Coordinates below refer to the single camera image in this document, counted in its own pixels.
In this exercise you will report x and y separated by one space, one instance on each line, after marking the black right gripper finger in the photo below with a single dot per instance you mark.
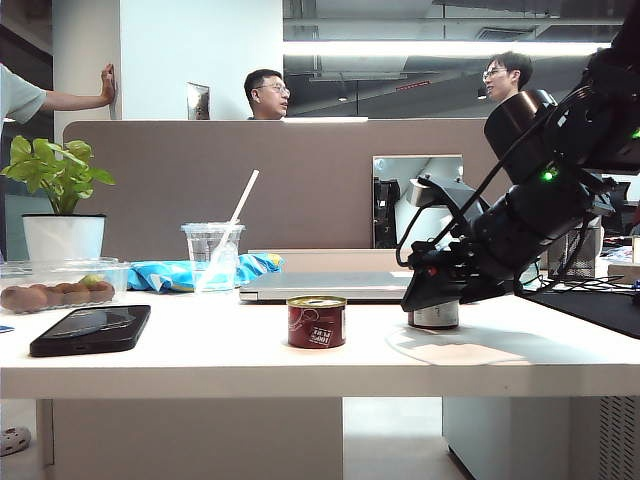
425 290

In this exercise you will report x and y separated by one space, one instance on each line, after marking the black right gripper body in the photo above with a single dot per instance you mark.
465 265

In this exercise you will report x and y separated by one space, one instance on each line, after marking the dark tomato can white label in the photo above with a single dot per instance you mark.
434 317

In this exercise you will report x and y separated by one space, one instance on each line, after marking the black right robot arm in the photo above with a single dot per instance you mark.
540 210

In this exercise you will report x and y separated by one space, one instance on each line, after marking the red tomato can white print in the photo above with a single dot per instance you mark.
316 325

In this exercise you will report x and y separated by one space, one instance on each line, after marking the silver closed laptop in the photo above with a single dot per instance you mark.
330 287

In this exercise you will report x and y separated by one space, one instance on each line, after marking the square mirror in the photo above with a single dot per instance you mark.
400 167

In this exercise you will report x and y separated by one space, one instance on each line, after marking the black mesh pen holder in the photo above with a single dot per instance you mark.
585 255

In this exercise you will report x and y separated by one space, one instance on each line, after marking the black mouse pad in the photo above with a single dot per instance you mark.
600 312

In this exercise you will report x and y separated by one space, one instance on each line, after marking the brown box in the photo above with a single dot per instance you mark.
625 272

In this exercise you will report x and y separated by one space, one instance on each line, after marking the grey under-desk cabinet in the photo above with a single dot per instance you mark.
525 440

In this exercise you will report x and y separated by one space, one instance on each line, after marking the person in light blue shirt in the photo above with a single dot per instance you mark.
505 77

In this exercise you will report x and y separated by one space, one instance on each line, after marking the white drinking straw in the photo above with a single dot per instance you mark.
243 200

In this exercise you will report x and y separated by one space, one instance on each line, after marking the brown desk partition panel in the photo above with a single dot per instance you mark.
250 160

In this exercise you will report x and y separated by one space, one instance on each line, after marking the clear plastic cup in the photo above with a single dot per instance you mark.
200 250

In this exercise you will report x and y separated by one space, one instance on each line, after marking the person with glasses dark shirt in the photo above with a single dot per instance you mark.
267 97

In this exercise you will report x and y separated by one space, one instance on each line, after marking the blue snack bag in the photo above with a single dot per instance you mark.
155 275

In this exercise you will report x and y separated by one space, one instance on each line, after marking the clear plastic fruit container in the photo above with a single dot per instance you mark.
110 272

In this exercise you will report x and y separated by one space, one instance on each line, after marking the green fruit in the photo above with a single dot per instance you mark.
90 281

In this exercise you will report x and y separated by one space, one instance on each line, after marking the black smartphone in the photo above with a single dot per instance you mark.
90 330

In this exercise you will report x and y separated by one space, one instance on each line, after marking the white plant pot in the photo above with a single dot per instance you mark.
62 240

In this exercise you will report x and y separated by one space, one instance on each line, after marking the green leafy plant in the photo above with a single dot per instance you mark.
55 170

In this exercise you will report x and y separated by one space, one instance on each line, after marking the blue card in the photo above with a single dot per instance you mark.
5 328

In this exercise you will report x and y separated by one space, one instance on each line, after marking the person in pale green shirt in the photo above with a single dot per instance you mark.
20 100

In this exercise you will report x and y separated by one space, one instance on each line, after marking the silver wall sign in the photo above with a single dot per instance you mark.
198 102

